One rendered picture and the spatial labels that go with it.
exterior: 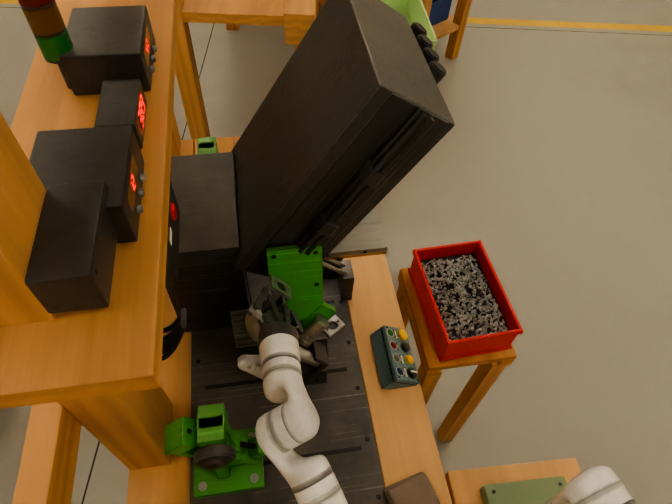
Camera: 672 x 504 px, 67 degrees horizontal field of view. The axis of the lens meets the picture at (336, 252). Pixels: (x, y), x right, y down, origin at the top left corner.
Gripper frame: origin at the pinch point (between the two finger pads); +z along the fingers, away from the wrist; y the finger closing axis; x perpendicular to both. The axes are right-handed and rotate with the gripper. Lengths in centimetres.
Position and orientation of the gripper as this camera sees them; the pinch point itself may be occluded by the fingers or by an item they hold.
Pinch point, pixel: (273, 296)
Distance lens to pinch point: 108.3
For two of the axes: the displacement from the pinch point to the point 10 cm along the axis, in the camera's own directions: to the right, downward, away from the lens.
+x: -7.0, 6.3, 3.4
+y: -6.9, -4.9, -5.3
